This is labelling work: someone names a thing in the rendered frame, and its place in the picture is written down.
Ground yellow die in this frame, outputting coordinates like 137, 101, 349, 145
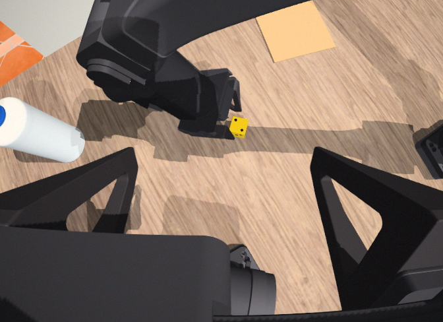
229, 116, 249, 139

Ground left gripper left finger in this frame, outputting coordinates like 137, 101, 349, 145
0, 147, 138, 234

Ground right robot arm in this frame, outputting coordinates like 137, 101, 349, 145
76, 0, 443, 179

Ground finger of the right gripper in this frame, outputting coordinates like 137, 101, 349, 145
230, 80, 242, 112
208, 125, 235, 140

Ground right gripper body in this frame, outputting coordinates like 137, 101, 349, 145
169, 65, 237, 137

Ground peach square mat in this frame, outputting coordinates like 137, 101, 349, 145
256, 0, 336, 63

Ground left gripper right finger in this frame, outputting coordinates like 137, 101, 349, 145
310, 146, 443, 310

